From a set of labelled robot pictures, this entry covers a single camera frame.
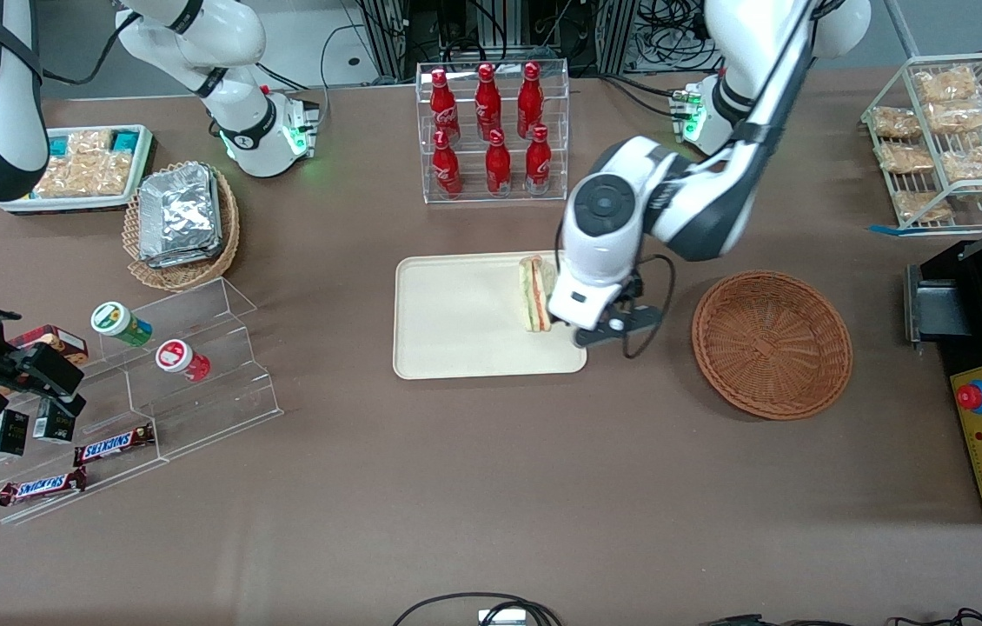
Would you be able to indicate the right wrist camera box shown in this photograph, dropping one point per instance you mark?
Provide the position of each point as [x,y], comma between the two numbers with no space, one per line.
[48,367]

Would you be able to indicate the aluminium frame rack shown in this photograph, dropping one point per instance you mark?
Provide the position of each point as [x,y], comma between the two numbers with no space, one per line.
[508,26]

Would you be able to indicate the cream plastic tray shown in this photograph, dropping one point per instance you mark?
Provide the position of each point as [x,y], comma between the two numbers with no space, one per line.
[456,313]

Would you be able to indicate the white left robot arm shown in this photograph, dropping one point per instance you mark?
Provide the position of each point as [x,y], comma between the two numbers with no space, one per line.
[604,252]

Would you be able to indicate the clear acrylic stepped display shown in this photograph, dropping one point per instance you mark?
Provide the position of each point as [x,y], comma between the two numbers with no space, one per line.
[222,300]

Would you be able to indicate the small black box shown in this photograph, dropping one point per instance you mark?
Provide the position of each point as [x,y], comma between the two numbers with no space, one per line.
[55,424]
[9,433]

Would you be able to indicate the blue tape strip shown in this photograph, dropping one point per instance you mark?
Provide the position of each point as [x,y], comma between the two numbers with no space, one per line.
[886,229]

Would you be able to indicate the small grey device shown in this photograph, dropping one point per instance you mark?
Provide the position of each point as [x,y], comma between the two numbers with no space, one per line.
[501,617]

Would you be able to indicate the white rectangular snack tray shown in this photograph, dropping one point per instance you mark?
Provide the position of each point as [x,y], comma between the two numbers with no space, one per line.
[65,206]

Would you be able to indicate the clear bag of crackers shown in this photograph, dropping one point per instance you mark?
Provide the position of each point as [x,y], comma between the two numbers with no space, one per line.
[65,178]
[104,152]

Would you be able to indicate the round brown wicker basket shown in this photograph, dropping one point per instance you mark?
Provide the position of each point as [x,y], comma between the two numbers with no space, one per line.
[769,348]

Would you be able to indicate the clear bag of snacks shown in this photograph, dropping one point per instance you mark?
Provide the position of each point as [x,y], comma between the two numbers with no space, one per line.
[958,116]
[978,161]
[921,206]
[904,158]
[895,122]
[943,84]

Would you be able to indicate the clear acrylic bottle rack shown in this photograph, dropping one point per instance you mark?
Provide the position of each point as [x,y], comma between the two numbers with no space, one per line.
[559,104]

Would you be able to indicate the red snack can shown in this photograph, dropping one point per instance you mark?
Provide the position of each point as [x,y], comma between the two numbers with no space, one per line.
[174,356]

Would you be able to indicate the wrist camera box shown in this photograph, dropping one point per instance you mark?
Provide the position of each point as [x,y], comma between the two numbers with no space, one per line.
[48,367]
[617,329]

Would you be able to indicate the green snack can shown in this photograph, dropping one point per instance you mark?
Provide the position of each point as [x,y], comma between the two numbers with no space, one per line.
[113,319]

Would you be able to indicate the brown Snickers bar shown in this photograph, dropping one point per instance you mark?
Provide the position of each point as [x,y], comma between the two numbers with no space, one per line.
[43,487]
[113,445]

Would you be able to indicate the silver foil pack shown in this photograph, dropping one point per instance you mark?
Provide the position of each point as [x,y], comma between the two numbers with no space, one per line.
[191,259]
[180,213]

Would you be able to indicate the red-brown chocolate box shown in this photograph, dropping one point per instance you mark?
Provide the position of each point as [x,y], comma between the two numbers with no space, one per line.
[56,337]

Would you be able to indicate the red cola bottle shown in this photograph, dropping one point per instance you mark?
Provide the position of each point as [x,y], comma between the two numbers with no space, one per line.
[530,100]
[498,167]
[487,103]
[446,167]
[538,163]
[444,109]

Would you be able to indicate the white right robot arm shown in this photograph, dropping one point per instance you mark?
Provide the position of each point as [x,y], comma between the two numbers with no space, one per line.
[239,35]

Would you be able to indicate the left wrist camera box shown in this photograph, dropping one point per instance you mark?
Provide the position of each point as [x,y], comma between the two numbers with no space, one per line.
[617,329]

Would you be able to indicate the small teal snack pack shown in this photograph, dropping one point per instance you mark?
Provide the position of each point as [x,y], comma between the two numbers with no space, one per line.
[59,145]
[126,140]

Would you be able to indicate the triangle sandwich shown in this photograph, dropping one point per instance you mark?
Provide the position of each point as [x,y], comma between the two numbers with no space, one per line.
[534,300]

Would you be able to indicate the oval light wicker basket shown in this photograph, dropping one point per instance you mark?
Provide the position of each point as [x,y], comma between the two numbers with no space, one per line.
[187,276]

